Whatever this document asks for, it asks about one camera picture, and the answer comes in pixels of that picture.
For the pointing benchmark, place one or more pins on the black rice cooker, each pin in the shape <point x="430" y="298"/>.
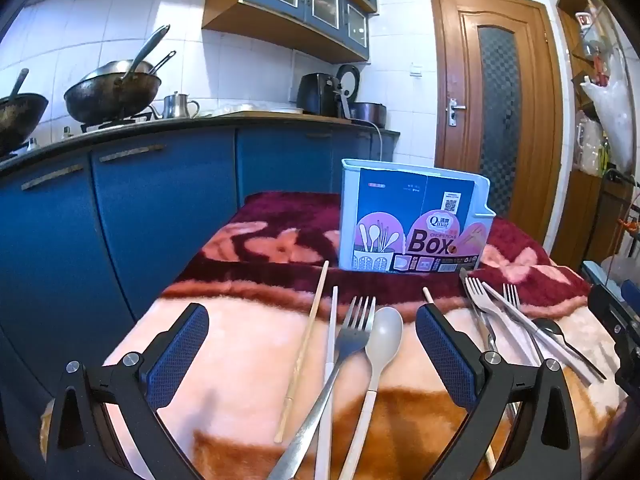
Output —
<point x="367" y="112"/>

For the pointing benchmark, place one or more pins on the white plastic bag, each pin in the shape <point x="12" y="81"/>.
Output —
<point x="612" y="110"/>

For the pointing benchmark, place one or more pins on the white spoon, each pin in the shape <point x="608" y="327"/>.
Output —
<point x="384" y="332"/>

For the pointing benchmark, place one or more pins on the red and white cup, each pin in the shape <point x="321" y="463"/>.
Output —
<point x="583" y="18"/>

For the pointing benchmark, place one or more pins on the black air fryer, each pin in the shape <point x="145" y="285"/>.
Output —
<point x="317" y="94"/>

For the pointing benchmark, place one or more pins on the wooden cutting board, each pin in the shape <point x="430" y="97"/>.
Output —
<point x="265" y="114"/>

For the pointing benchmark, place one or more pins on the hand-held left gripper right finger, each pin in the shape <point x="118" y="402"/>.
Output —
<point x="447" y="360"/>

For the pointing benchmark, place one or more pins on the wooden shelf unit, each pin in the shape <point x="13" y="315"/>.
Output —
<point x="580" y="210"/>

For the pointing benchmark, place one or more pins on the wooden door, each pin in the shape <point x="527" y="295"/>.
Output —
<point x="457" y="110"/>

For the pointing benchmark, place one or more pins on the floral printed blanket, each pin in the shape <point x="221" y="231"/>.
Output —
<point x="240" y="330"/>

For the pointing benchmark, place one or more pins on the blue wall cabinet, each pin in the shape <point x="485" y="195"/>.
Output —
<point x="280" y="5"/>

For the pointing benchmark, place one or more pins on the black spoon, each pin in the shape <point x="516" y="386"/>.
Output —
<point x="547" y="327"/>

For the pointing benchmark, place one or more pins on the blue base cabinets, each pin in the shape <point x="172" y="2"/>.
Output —
<point x="165" y="210"/>

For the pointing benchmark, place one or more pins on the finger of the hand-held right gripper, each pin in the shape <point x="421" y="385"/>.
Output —
<point x="612" y="310"/>

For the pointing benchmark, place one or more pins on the dark kitchen countertop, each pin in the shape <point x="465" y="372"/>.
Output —
<point x="210" y="122"/>

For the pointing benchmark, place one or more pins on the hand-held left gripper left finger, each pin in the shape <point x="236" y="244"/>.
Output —
<point x="175" y="360"/>

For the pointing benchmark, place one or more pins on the steel kettle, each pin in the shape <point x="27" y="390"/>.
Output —
<point x="176" y="106"/>

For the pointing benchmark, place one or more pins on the light blue utensil box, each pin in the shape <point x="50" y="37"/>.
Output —
<point x="415" y="210"/>

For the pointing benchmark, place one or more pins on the gas stove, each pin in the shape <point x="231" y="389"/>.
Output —
<point x="117" y="122"/>

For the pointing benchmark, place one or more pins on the white light switch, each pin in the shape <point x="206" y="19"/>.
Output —
<point x="416" y="70"/>

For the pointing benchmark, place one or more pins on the black wok with lid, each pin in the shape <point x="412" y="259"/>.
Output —
<point x="112" y="92"/>

